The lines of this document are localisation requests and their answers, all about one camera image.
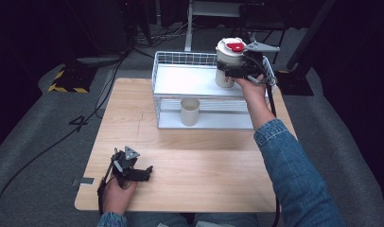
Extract black gripper strap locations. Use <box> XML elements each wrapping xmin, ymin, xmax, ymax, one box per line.
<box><xmin>265</xmin><ymin>82</ymin><xmax>282</xmax><ymax>227</ymax></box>
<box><xmin>96</xmin><ymin>156</ymin><xmax>117</xmax><ymax>217</ymax></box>

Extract bundle of floor cables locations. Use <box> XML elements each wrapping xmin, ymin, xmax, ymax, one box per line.
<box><xmin>129</xmin><ymin>18</ymin><xmax>189</xmax><ymax>60</ymax></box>

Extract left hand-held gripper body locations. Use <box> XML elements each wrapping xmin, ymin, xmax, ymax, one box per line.
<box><xmin>110</xmin><ymin>145</ymin><xmax>141</xmax><ymax>187</ymax></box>

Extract white desk frame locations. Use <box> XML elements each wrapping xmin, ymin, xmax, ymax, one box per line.
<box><xmin>183</xmin><ymin>0</ymin><xmax>263</xmax><ymax>57</ymax></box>

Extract long black floor cable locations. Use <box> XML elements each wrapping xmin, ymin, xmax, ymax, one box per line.
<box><xmin>0</xmin><ymin>55</ymin><xmax>127</xmax><ymax>227</ymax></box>

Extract black stand yellow striped base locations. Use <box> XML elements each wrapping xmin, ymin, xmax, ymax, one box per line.
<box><xmin>47</xmin><ymin>46</ymin><xmax>99</xmax><ymax>95</ymax></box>

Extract white wire shelf rack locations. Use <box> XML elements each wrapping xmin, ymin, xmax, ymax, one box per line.
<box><xmin>150</xmin><ymin>50</ymin><xmax>278</xmax><ymax>131</ymax></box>

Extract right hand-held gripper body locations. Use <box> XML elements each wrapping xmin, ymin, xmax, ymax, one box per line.
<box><xmin>242</xmin><ymin>40</ymin><xmax>282</xmax><ymax>85</ymax></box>

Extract black chair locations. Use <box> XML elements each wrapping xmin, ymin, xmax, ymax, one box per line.
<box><xmin>227</xmin><ymin>2</ymin><xmax>289</xmax><ymax>65</ymax></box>

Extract black slanted stand with base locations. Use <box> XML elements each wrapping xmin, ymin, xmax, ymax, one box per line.
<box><xmin>274</xmin><ymin>0</ymin><xmax>339</xmax><ymax>97</ymax></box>

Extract black right gripper strap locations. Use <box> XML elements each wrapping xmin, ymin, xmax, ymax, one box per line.
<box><xmin>265</xmin><ymin>82</ymin><xmax>282</xmax><ymax>227</ymax></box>

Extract black left gripper strap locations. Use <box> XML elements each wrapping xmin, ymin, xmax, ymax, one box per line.
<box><xmin>96</xmin><ymin>156</ymin><xmax>117</xmax><ymax>217</ymax></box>

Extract person's right hand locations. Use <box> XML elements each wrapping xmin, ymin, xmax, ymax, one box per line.
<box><xmin>233</xmin><ymin>74</ymin><xmax>270</xmax><ymax>105</ymax></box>

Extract person's left hand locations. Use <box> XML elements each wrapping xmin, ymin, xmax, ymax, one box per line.
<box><xmin>101</xmin><ymin>179</ymin><xmax>139</xmax><ymax>216</ymax></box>

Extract person's legs in jeans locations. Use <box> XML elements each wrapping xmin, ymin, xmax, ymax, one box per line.
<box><xmin>125</xmin><ymin>212</ymin><xmax>286</xmax><ymax>227</ymax></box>

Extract grey tape strip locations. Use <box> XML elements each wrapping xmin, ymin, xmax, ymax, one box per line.
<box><xmin>71</xmin><ymin>177</ymin><xmax>96</xmax><ymax>187</ymax></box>

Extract white lidded cup red tab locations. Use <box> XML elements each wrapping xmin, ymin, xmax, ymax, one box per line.
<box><xmin>214</xmin><ymin>37</ymin><xmax>247</xmax><ymax>89</ymax></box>

